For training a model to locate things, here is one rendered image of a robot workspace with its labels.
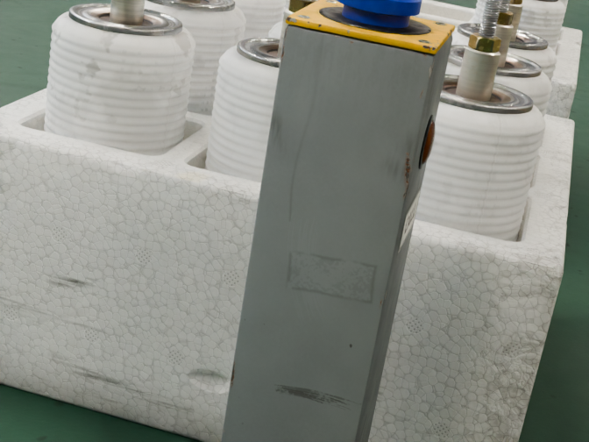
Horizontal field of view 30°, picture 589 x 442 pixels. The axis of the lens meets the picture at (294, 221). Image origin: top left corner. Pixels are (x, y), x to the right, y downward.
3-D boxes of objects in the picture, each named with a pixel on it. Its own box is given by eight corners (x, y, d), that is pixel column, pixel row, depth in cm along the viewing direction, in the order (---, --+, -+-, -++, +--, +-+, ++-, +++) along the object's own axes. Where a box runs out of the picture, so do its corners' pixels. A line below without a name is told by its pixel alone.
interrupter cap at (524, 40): (503, 32, 96) (505, 24, 96) (565, 54, 90) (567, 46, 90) (437, 29, 92) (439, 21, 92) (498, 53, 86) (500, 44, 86)
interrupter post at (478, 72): (479, 108, 68) (491, 55, 67) (446, 96, 69) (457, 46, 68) (497, 103, 70) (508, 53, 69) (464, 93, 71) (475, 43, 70)
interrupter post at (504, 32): (500, 65, 82) (509, 21, 80) (508, 73, 79) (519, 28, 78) (468, 60, 81) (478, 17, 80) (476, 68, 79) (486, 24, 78)
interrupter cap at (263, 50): (355, 84, 68) (357, 74, 68) (234, 67, 68) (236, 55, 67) (346, 58, 75) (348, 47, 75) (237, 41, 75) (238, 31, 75)
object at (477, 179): (441, 400, 69) (505, 127, 63) (320, 341, 74) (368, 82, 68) (510, 357, 77) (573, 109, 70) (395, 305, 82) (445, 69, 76)
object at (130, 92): (4, 266, 78) (22, 12, 71) (87, 231, 86) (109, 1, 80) (116, 310, 74) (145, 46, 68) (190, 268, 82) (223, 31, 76)
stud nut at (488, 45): (487, 53, 67) (490, 40, 67) (464, 46, 68) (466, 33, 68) (502, 51, 69) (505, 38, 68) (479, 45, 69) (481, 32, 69)
